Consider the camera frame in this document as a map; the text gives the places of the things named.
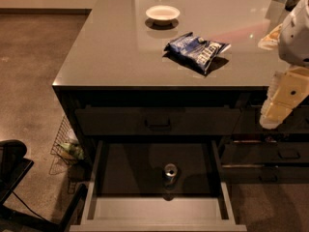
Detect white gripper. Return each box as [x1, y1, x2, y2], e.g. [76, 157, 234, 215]
[258, 24, 309, 130]

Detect redbull can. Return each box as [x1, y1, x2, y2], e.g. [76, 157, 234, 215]
[162, 163, 179, 187]

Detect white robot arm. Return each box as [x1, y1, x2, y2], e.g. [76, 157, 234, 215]
[258, 0, 309, 130]

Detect dark counter cabinet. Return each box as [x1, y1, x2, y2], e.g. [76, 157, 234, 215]
[52, 0, 309, 166]

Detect open middle drawer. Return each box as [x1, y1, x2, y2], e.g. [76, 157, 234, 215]
[70, 142, 247, 232]

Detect blue chip bag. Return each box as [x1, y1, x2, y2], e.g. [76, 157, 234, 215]
[164, 32, 231, 74]

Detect right cabinet drawers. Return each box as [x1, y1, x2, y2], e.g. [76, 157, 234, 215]
[219, 101, 309, 184]

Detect white bowl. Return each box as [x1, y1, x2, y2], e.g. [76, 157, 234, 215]
[146, 5, 180, 26]

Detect top drawer with handle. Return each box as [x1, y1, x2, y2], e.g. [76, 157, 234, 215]
[75, 106, 240, 136]

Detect wire basket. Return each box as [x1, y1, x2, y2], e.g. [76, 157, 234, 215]
[49, 116, 85, 175]

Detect black cable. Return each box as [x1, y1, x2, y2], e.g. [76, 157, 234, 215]
[9, 188, 49, 222]

